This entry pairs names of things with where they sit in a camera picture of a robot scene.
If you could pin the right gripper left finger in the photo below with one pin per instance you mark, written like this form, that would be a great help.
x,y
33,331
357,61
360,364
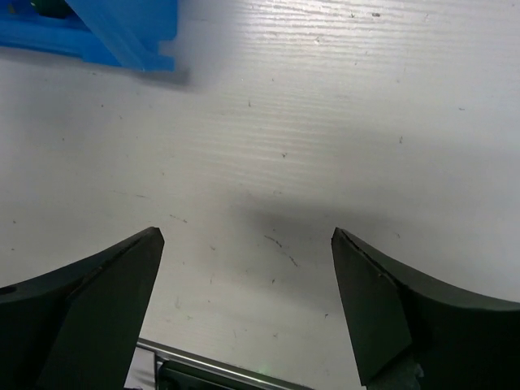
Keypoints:
x,y
77,327

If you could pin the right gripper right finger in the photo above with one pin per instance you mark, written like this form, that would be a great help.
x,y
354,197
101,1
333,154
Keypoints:
x,y
409,330

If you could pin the small green stubby screwdriver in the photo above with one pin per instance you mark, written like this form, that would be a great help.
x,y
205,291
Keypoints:
x,y
58,9

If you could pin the blue three-compartment plastic bin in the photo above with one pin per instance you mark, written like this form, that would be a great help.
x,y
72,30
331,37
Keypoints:
x,y
113,33

